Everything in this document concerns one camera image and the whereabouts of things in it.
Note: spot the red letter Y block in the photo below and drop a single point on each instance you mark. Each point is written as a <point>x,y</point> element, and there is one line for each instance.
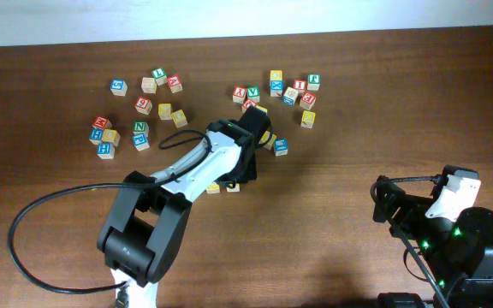
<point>239,94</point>

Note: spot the red letter M block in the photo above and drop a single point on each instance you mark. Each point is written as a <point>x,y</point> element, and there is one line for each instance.
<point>102,123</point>

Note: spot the blue letter P block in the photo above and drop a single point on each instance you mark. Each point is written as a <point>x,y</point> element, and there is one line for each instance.
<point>140,142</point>

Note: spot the yellow block beside H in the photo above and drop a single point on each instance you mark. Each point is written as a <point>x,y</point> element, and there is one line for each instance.
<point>111,136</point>

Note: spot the plain wooden block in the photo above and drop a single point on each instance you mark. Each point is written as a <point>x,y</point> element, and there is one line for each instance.
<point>149,85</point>

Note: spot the yellow block top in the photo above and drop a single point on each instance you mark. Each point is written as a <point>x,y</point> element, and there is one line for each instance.
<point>276,75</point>

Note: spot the red letter I block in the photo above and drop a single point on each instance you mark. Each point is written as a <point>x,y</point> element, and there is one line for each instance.
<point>300,86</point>

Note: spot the red letter A block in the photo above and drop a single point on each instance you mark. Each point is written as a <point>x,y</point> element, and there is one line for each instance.
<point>175,84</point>

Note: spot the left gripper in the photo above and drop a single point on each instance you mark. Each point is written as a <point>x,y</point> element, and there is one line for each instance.
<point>251,174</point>

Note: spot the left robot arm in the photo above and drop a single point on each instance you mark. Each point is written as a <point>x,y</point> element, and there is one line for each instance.
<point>143,232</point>

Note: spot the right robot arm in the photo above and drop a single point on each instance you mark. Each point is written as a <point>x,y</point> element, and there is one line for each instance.
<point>449,238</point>

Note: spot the red letter Q block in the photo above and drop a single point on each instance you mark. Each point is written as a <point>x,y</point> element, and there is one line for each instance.
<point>247,104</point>

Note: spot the green letter J block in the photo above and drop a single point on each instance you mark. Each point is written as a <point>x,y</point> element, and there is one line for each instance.
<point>313,82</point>

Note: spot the blue number 5 block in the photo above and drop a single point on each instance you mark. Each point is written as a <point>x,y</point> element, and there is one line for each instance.
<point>118,87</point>

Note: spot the yellow tilted block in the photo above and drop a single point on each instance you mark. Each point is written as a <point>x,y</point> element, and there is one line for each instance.
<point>179,118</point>

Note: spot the red letter E block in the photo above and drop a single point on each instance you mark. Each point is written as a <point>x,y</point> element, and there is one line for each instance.
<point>308,100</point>

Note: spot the blue letter H block lower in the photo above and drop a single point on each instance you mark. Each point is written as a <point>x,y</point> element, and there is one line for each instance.
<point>106,151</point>

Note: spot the yellow block left cluster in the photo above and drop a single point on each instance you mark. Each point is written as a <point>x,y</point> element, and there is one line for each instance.
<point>165,111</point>

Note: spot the yellow block right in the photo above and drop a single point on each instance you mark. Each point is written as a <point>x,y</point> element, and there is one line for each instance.
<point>308,119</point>

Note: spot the green letter V block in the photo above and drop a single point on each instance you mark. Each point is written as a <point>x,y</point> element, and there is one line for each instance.
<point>253,93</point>

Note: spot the wooden block blue side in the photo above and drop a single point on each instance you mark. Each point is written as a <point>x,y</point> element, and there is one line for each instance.
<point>289,96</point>

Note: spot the blue letter H block upper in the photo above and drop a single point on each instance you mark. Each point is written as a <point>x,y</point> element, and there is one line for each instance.
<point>96,136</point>

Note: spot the blue letter h block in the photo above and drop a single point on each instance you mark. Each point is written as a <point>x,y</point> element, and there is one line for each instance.
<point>96,136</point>
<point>106,151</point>

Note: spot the blue letter X block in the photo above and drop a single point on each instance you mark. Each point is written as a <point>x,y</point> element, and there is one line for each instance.
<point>276,88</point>

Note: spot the yellow block beside Q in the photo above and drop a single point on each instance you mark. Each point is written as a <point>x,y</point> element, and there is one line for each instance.
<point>262,108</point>

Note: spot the yellow letter G block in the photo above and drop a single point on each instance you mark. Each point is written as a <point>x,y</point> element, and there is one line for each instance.
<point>268,140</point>

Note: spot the blue letter L block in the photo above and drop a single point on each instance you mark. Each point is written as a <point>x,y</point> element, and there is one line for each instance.
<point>280,147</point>

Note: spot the yellow letter S block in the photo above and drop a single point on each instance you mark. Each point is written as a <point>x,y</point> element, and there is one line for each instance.
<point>213,188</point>

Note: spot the green letter L block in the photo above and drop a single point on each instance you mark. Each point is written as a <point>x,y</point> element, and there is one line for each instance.
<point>159,76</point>

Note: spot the red number 6 block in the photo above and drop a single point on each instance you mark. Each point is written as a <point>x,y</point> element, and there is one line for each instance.
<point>143,105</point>

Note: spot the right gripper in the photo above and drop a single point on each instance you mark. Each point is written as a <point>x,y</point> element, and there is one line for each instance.
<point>410,205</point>

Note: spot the green letter N block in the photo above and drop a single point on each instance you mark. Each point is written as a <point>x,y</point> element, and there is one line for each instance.
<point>140,127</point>

